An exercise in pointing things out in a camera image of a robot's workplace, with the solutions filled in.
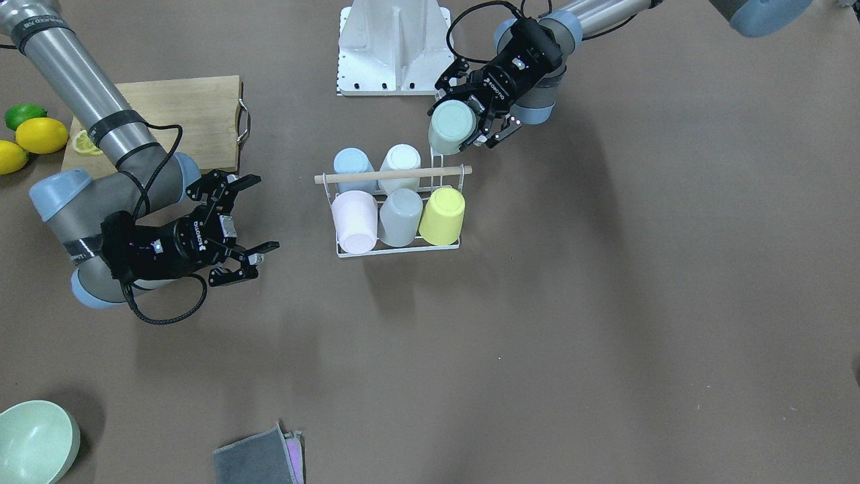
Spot grey folded cloth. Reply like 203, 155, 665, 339
212, 425, 303, 483

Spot yellow cup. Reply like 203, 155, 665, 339
418, 187, 465, 246

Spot purple cloth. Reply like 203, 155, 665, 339
284, 432, 305, 483

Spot yellow lemon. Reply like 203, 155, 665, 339
0, 140, 30, 175
15, 117, 69, 155

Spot white cup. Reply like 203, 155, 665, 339
378, 144, 421, 195

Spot mint green bowl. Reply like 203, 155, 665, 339
1, 399, 81, 483

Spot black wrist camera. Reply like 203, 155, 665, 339
100, 210, 135, 284

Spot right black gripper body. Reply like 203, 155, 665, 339
131, 212, 237, 280

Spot white wire cup rack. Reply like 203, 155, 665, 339
314, 144, 472, 259

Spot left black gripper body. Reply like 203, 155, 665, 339
470, 40, 562, 114

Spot green lime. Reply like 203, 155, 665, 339
4, 102, 47, 131

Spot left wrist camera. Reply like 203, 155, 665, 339
503, 17, 563, 73

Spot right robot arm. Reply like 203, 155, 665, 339
2, 1, 279, 309

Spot sage green cup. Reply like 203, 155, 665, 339
428, 100, 477, 155

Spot light blue cup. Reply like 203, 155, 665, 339
333, 147, 378, 194

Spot pink plastic cup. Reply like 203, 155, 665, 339
331, 190, 378, 254

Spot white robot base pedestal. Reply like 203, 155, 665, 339
336, 1, 454, 96

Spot bamboo cutting board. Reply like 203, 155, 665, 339
62, 75, 251, 179

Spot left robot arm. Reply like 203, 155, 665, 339
443, 1, 832, 165

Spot grey cup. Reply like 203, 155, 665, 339
378, 189, 423, 247

